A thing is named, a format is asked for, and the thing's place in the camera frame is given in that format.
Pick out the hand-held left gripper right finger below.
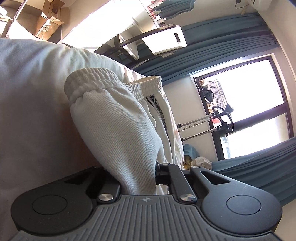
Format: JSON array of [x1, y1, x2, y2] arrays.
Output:
[[155, 162, 245, 202]]

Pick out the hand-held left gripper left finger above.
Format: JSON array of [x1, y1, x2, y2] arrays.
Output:
[[62, 166, 121, 204]]

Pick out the cream ribbed pants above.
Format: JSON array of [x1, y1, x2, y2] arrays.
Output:
[[63, 68, 185, 195]]

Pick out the teal cloth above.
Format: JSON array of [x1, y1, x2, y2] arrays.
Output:
[[184, 144, 200, 160]]

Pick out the beige quilted jacket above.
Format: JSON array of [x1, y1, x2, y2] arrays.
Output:
[[185, 156, 213, 171]]

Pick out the metal tripod stand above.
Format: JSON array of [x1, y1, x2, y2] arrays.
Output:
[[181, 126, 222, 142]]

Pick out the garment steamer on pole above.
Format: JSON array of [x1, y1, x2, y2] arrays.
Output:
[[177, 103, 234, 137]]

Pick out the blue curtain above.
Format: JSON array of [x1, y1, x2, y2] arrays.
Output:
[[133, 11, 280, 84], [211, 138, 296, 207]]

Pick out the dark framed window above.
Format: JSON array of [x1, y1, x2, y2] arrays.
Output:
[[190, 53, 296, 160]]

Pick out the white dressing table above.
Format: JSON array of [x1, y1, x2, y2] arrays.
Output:
[[92, 9, 162, 47]]

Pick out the row of small cosmetic bottles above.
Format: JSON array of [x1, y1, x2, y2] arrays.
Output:
[[151, 8, 166, 26]]

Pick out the wavy edged mirror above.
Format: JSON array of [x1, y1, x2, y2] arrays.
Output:
[[148, 0, 197, 20]]

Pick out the brown cardboard box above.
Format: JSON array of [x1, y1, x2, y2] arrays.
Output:
[[35, 0, 66, 39]]

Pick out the white air conditioner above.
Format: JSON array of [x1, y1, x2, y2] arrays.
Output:
[[246, 0, 273, 8]]

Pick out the white chair with black frame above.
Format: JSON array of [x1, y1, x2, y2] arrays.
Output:
[[94, 24, 188, 67]]

